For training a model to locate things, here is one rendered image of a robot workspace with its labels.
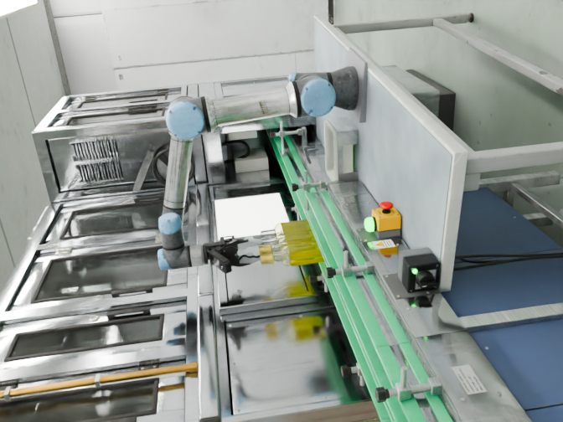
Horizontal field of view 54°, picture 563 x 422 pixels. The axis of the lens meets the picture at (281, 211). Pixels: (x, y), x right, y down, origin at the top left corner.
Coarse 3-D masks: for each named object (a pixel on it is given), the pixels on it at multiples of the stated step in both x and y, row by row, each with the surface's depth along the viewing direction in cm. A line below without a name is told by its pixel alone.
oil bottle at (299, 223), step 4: (300, 220) 206; (304, 220) 206; (276, 224) 205; (280, 224) 204; (284, 224) 204; (288, 224) 204; (292, 224) 204; (296, 224) 204; (300, 224) 203; (304, 224) 203; (308, 224) 203; (276, 228) 203; (280, 228) 202; (284, 228) 202; (288, 228) 202; (292, 228) 202; (296, 228) 202; (276, 232) 202
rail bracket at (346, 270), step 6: (348, 252) 149; (348, 258) 149; (348, 264) 150; (366, 264) 151; (372, 264) 151; (330, 270) 150; (336, 270) 150; (342, 270) 150; (348, 270) 150; (354, 270) 151; (360, 270) 151; (366, 270) 152; (372, 270) 151; (330, 276) 150
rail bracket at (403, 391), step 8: (400, 376) 108; (400, 384) 109; (408, 384) 110; (424, 384) 110; (432, 384) 110; (440, 384) 110; (376, 392) 109; (384, 392) 109; (392, 392) 109; (400, 392) 109; (408, 392) 109; (416, 392) 110; (432, 392) 110; (440, 392) 110; (384, 400) 109; (400, 400) 110
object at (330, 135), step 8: (328, 128) 217; (328, 136) 218; (336, 136) 203; (328, 144) 220; (336, 144) 203; (328, 152) 221; (336, 152) 204; (328, 160) 223; (336, 160) 206; (328, 168) 224; (336, 168) 207; (328, 176) 220; (336, 176) 208
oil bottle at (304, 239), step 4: (292, 236) 196; (296, 236) 196; (300, 236) 195; (304, 236) 195; (308, 236) 195; (312, 236) 195; (280, 240) 194; (284, 240) 193; (288, 240) 193; (292, 240) 193; (296, 240) 193; (300, 240) 193; (304, 240) 192; (308, 240) 192; (312, 240) 192; (280, 244) 192; (284, 244) 192; (288, 244) 191; (292, 244) 192; (280, 248) 192; (280, 252) 193
